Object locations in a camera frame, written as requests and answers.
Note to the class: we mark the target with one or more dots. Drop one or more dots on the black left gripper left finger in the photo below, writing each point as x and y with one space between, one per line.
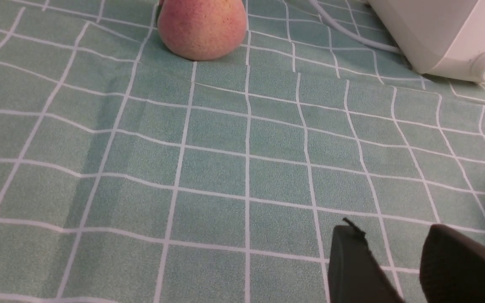
354 275

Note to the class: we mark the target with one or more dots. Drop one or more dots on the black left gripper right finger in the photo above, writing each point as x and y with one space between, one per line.
452 267

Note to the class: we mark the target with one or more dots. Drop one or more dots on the white toaster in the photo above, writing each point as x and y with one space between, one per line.
444 38

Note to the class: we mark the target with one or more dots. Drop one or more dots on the green checkered tablecloth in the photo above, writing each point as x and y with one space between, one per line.
131 175

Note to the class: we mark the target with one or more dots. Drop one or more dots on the pink yellow peach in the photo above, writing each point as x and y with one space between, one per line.
201 30

